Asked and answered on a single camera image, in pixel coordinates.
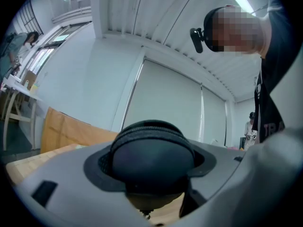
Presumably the person's black shirt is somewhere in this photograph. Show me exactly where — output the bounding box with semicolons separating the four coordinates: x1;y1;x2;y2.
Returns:
251;0;299;144

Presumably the white roller blind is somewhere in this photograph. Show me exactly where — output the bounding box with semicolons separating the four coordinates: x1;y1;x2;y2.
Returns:
122;58;227;148

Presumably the person's head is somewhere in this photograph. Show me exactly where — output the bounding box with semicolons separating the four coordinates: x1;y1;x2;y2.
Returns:
203;5;273;59

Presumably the glass window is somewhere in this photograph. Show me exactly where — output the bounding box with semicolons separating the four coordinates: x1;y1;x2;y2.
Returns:
23;21;92;75

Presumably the black head camera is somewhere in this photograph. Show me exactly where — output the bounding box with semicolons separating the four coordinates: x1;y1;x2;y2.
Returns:
189;27;205;54

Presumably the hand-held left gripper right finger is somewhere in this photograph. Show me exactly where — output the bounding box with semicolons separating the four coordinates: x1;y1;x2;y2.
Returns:
178;139;247;218

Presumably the black balcony railing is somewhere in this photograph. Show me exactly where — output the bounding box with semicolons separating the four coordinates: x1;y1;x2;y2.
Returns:
18;0;45;35

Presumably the brown paper bag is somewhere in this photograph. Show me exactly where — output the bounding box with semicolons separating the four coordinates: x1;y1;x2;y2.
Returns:
22;70;37;91

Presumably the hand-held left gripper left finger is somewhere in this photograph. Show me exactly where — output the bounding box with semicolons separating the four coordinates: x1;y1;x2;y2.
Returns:
15;142;152;227

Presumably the white table at left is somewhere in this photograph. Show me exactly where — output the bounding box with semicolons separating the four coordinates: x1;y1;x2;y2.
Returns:
0;76;45;151

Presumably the large brown cardboard sheet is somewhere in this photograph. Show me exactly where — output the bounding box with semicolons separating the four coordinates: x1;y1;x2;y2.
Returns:
40;106;119;154

